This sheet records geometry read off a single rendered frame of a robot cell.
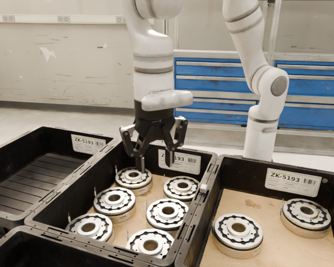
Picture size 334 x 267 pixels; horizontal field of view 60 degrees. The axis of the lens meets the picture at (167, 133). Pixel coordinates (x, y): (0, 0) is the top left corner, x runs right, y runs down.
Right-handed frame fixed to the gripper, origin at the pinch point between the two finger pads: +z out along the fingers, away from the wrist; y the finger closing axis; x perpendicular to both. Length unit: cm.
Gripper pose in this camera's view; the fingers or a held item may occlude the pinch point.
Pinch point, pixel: (155, 162)
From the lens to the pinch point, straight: 60.0
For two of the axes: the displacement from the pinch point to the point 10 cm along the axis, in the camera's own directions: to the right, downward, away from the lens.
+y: -9.1, 1.8, -3.8
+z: 0.0, 9.1, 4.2
